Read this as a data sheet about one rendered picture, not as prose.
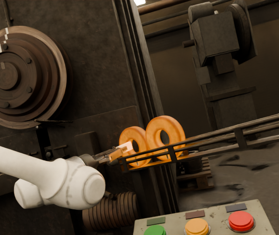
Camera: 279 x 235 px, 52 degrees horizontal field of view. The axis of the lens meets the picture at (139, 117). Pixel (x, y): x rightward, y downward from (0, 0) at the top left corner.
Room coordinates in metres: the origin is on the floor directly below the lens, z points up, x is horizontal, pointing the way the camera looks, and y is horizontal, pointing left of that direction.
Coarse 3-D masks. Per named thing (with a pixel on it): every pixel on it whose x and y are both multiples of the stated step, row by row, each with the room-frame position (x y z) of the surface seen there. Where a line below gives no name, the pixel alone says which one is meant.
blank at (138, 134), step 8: (128, 128) 1.10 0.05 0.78; (136, 128) 1.08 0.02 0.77; (120, 136) 1.14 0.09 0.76; (128, 136) 1.11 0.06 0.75; (136, 136) 1.07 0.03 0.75; (144, 136) 1.06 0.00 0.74; (120, 144) 1.15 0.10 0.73; (144, 144) 1.05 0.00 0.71; (128, 152) 1.12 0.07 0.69; (128, 160) 1.13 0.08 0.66; (144, 160) 1.07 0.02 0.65
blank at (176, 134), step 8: (152, 120) 1.01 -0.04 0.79; (160, 120) 0.98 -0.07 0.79; (168, 120) 0.96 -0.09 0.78; (176, 120) 0.97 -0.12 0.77; (152, 128) 1.01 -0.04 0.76; (160, 128) 0.99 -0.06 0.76; (168, 128) 0.96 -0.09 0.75; (176, 128) 0.94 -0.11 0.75; (152, 136) 1.02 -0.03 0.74; (176, 136) 0.94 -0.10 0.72; (184, 136) 0.96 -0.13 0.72; (152, 144) 1.02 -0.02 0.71; (160, 144) 1.02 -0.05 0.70; (184, 144) 0.96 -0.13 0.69; (152, 152) 1.03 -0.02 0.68; (160, 152) 1.00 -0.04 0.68; (176, 152) 0.96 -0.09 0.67; (168, 160) 0.99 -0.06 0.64
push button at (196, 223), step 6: (192, 222) 0.50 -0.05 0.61; (198, 222) 0.50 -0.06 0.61; (204, 222) 0.49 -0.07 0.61; (186, 228) 0.50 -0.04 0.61; (192, 228) 0.49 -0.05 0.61; (198, 228) 0.48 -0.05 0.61; (204, 228) 0.48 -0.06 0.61; (192, 234) 0.48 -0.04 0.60; (198, 234) 0.48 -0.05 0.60; (204, 234) 0.48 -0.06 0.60
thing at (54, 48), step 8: (0, 32) 1.31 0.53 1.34; (8, 32) 1.30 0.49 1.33; (16, 32) 1.30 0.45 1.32; (24, 32) 1.29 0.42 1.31; (32, 32) 1.28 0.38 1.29; (40, 32) 1.28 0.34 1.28; (48, 40) 1.27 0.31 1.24; (56, 48) 1.27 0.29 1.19; (56, 56) 1.27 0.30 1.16; (64, 56) 1.32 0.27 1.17; (64, 64) 1.27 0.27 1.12; (64, 72) 1.27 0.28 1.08; (64, 80) 1.27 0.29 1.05; (64, 88) 1.27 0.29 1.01; (56, 96) 1.28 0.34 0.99; (64, 96) 1.31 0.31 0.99; (56, 104) 1.28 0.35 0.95; (48, 112) 1.29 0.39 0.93; (56, 112) 1.34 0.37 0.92; (0, 120) 1.33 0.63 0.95; (32, 120) 1.30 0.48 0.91; (16, 128) 1.32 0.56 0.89; (24, 128) 1.31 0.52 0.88
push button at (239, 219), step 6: (234, 216) 0.49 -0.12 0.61; (240, 216) 0.48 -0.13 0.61; (246, 216) 0.48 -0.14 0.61; (234, 222) 0.47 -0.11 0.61; (240, 222) 0.47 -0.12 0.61; (246, 222) 0.47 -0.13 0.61; (252, 222) 0.47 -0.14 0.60; (234, 228) 0.47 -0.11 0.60; (240, 228) 0.46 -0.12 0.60; (246, 228) 0.46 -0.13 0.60
